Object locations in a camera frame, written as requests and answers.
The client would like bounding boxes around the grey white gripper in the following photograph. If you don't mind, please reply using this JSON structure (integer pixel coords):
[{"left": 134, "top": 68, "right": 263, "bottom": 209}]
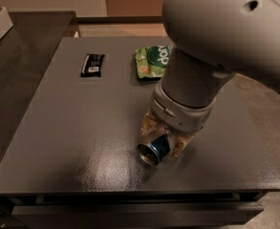
[{"left": 140, "top": 81, "right": 216, "bottom": 157}]

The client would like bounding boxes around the blue silver redbull can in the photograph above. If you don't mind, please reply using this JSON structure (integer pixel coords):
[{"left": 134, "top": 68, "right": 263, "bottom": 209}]
[{"left": 138, "top": 134, "right": 170, "bottom": 166}]

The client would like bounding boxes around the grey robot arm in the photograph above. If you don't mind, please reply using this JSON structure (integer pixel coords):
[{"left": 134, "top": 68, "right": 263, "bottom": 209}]
[{"left": 139, "top": 0, "right": 280, "bottom": 165}]

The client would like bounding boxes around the green snack bag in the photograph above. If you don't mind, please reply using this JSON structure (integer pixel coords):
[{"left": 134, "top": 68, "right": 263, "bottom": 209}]
[{"left": 135, "top": 46, "right": 173, "bottom": 79}]

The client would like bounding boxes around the black snack bar wrapper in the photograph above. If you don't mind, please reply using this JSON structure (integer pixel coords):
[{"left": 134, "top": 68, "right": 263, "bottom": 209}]
[{"left": 80, "top": 53, "right": 104, "bottom": 77}]

